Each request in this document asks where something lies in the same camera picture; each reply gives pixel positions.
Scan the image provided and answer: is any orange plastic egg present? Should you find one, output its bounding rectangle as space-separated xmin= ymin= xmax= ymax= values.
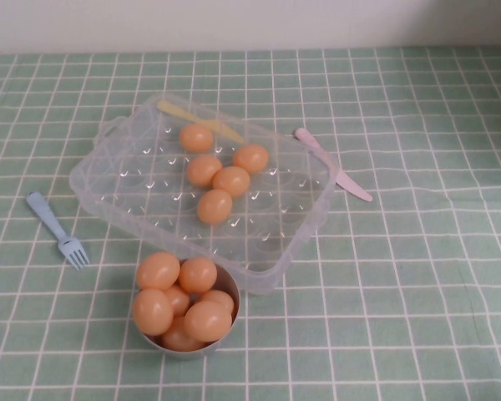
xmin=183 ymin=300 xmax=233 ymax=343
xmin=132 ymin=287 xmax=175 ymax=337
xmin=185 ymin=155 xmax=224 ymax=187
xmin=162 ymin=284 xmax=192 ymax=317
xmin=195 ymin=289 xmax=235 ymax=318
xmin=135 ymin=251 xmax=181 ymax=292
xmin=178 ymin=123 xmax=215 ymax=152
xmin=161 ymin=316 xmax=205 ymax=352
xmin=232 ymin=144 xmax=270 ymax=175
xmin=178 ymin=256 xmax=218 ymax=294
xmin=212 ymin=165 xmax=251 ymax=198
xmin=195 ymin=189 xmax=234 ymax=226

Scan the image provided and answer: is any clear plastic egg box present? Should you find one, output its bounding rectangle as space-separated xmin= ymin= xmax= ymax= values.
xmin=68 ymin=92 xmax=339 ymax=296

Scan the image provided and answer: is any grey round bowl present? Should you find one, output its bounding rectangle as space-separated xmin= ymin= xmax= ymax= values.
xmin=132 ymin=261 xmax=240 ymax=360

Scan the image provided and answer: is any pink plastic knife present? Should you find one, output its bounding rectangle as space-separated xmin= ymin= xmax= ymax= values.
xmin=293 ymin=128 xmax=373 ymax=204

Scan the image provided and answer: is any yellow plastic knife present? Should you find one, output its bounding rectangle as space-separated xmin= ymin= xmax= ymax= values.
xmin=156 ymin=100 xmax=245 ymax=144

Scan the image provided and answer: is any green checkered tablecloth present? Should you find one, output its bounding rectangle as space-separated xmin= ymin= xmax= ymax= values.
xmin=0 ymin=46 xmax=501 ymax=401

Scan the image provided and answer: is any light blue plastic fork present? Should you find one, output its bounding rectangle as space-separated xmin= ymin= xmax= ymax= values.
xmin=25 ymin=191 xmax=90 ymax=272

